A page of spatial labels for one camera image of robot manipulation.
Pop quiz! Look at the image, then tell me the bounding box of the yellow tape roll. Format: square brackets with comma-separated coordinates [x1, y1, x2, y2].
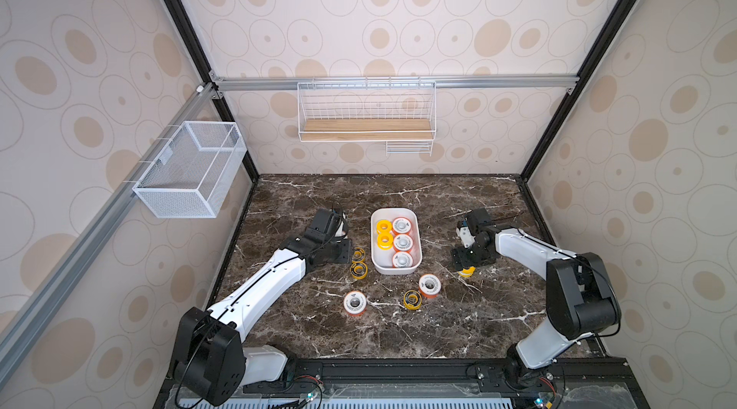
[375, 219, 393, 235]
[376, 232, 395, 251]
[458, 267, 476, 278]

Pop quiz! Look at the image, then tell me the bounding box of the white plastic storage box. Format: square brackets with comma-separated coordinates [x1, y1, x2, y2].
[370, 207, 422, 276]

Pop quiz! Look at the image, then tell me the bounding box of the orange tape roll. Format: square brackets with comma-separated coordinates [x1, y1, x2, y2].
[344, 291, 368, 317]
[418, 274, 441, 299]
[392, 217, 412, 234]
[393, 234, 414, 253]

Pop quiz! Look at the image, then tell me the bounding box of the orange tape roll mid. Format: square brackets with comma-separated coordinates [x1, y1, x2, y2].
[392, 252, 414, 269]

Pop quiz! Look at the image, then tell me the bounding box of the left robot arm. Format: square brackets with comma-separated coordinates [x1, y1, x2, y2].
[167, 209, 353, 406]

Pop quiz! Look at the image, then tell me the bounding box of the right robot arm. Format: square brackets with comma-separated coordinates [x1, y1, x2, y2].
[451, 209, 622, 376]

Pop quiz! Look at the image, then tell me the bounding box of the yellow black flat roll upper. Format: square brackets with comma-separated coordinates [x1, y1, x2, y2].
[351, 248, 366, 265]

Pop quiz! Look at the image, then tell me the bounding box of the yellow black flat roll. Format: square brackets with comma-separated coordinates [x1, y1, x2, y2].
[349, 261, 368, 280]
[351, 248, 366, 265]

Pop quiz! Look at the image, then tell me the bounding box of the yellow black flat roll lower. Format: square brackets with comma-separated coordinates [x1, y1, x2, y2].
[349, 261, 368, 280]

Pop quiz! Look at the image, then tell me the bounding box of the yellow black roll lower centre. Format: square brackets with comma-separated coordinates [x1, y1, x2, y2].
[402, 290, 422, 311]

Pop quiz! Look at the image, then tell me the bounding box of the white mesh basket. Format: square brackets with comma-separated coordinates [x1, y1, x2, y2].
[132, 121, 247, 219]

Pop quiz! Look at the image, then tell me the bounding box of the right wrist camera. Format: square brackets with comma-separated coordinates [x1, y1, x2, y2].
[456, 220, 475, 248]

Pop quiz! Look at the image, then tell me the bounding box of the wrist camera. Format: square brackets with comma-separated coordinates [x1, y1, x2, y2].
[456, 220, 475, 248]
[334, 212, 349, 239]

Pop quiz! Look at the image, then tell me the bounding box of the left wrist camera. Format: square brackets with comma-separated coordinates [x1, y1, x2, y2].
[334, 212, 349, 239]

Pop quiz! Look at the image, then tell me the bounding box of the white wire shelf wood board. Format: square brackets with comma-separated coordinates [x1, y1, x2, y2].
[297, 88, 438, 154]

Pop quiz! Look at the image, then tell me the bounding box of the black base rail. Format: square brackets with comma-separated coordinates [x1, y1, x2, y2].
[154, 355, 649, 408]

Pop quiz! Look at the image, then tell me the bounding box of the aluminium rail back wall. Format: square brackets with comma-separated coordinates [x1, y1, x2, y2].
[213, 74, 579, 91]

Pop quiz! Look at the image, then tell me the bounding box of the aluminium rail wall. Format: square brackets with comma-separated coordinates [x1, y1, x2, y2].
[1, 83, 216, 386]
[213, 74, 579, 91]

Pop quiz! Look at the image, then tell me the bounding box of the aluminium rail left wall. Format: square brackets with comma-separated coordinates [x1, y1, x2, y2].
[1, 83, 216, 386]

